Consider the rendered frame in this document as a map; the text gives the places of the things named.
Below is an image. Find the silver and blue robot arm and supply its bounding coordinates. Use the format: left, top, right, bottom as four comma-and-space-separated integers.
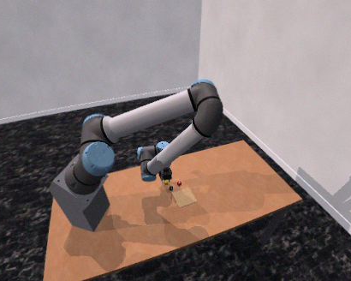
65, 79, 223, 195

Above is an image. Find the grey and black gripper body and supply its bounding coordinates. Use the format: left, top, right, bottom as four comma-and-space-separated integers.
160, 167, 172, 181

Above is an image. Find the tan mat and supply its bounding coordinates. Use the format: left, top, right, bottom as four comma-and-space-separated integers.
172, 188, 197, 208

